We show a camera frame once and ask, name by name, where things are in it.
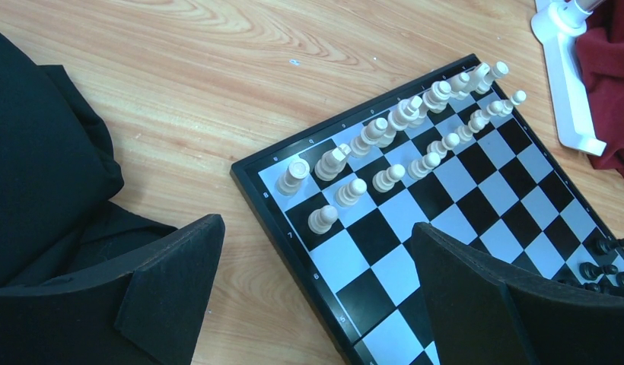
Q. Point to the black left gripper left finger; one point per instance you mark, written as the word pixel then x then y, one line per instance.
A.
pixel 143 307

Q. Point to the white rack base foot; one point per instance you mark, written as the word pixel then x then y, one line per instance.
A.
pixel 557 25

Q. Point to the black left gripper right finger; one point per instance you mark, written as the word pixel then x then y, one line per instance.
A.
pixel 486 311

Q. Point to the white knight piece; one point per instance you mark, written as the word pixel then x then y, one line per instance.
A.
pixel 332 163

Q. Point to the white king piece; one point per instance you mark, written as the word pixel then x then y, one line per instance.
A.
pixel 405 112

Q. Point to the red shirt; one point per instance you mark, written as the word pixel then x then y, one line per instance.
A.
pixel 600 52

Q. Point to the white rook piece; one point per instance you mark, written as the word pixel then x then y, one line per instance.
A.
pixel 291 180

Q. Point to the black pawn piece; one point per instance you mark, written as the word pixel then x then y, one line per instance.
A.
pixel 592 272
pixel 604 246

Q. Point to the white pawn piece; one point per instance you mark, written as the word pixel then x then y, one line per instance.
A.
pixel 322 219

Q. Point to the black and white chessboard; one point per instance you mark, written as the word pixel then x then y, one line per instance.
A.
pixel 502 193

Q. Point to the white bishop piece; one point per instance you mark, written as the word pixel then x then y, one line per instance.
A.
pixel 370 135

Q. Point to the white queen piece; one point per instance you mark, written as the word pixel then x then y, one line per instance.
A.
pixel 434 100

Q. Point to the black cloth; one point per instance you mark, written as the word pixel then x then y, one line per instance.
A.
pixel 58 177

